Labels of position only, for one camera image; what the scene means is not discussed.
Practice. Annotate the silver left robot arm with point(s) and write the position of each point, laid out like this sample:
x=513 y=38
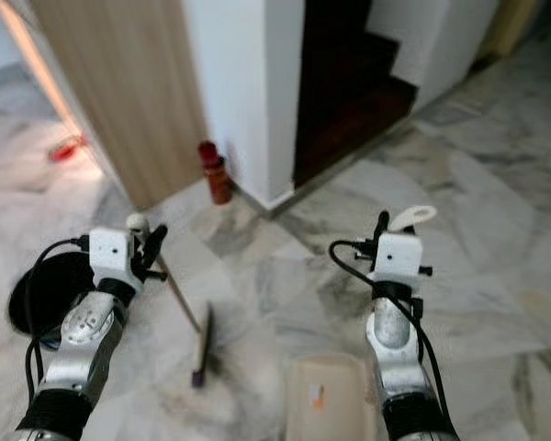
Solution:
x=87 y=340

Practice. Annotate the small red floor object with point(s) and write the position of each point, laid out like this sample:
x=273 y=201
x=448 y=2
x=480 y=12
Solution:
x=66 y=150

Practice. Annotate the red brown bottle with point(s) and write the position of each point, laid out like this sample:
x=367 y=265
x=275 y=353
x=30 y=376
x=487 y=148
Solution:
x=215 y=175

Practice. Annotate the black round bucket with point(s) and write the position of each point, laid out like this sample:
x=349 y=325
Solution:
x=37 y=303

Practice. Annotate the dark wooden staircase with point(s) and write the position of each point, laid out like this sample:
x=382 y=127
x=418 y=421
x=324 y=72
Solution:
x=349 y=96

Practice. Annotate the light wooden door panel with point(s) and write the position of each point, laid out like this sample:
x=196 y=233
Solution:
x=129 y=92

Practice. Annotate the beige louvered door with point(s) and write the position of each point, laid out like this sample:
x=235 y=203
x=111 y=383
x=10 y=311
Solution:
x=510 y=23

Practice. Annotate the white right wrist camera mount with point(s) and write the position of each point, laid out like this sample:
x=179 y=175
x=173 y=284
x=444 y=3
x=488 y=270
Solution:
x=399 y=255

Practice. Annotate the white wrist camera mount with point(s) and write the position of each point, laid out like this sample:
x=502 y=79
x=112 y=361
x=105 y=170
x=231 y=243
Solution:
x=399 y=255
x=110 y=253

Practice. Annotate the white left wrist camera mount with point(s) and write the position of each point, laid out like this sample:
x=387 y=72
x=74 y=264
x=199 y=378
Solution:
x=110 y=253

